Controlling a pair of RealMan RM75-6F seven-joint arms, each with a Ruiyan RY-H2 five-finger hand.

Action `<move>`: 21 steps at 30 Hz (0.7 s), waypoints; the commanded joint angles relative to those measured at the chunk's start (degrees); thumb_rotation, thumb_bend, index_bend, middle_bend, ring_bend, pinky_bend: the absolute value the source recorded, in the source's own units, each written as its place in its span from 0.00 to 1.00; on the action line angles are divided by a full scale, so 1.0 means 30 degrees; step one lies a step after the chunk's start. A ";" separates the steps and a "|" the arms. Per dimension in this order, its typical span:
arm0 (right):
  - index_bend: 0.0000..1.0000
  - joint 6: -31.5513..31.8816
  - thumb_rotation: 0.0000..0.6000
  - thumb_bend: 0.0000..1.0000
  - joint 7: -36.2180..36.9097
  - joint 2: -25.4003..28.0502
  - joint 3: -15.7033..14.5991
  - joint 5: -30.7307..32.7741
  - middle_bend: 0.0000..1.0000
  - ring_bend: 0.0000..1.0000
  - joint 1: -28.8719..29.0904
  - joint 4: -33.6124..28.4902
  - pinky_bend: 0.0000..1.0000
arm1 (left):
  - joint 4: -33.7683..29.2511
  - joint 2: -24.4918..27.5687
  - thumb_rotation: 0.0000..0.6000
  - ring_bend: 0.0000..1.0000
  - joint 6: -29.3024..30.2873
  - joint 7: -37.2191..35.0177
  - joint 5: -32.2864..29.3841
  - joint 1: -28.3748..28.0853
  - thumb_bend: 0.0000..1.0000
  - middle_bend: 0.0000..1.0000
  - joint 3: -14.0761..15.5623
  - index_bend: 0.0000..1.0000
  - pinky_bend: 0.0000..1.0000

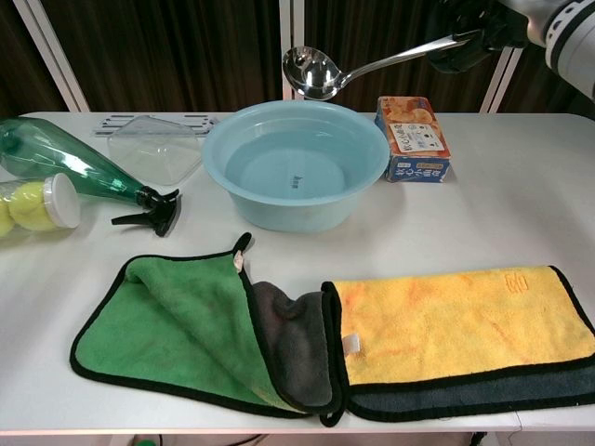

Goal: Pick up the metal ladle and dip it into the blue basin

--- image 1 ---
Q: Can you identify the yellow-green ball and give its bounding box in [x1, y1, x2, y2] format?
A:
[7, 181, 58, 232]
[0, 199, 16, 241]

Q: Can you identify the light blue plastic basin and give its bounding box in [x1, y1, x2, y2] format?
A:
[201, 100, 391, 234]

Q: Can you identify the dark brown curtain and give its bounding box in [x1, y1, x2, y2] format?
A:
[0, 0, 595, 120]

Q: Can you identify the clear jar with white lid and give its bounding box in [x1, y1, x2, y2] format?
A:
[0, 172, 82, 253]

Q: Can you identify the white frame post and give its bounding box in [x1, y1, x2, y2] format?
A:
[280, 0, 307, 101]
[480, 44, 529, 114]
[12, 0, 92, 112]

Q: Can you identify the orange and blue snack box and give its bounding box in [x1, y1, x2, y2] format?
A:
[374, 96, 453, 184]

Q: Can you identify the green spray bottle black trigger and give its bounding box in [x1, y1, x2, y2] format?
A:
[0, 117, 181, 239]

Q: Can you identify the stainless steel ladle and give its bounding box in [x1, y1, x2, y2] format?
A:
[282, 29, 481, 102]

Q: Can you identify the yellow and grey microfibre towel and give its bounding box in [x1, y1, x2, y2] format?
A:
[320, 264, 595, 423]

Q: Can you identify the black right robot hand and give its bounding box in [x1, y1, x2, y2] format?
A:
[424, 0, 532, 75]

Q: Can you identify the green and grey microfibre towel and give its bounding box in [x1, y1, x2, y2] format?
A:
[69, 231, 346, 428]

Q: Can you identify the clear plastic container lid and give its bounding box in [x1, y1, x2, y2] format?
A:
[106, 115, 204, 188]

